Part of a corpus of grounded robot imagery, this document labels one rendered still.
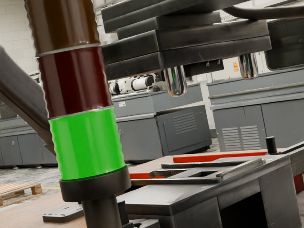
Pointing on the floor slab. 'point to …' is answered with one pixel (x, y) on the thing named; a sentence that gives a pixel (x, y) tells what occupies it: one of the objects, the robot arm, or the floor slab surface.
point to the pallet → (8, 188)
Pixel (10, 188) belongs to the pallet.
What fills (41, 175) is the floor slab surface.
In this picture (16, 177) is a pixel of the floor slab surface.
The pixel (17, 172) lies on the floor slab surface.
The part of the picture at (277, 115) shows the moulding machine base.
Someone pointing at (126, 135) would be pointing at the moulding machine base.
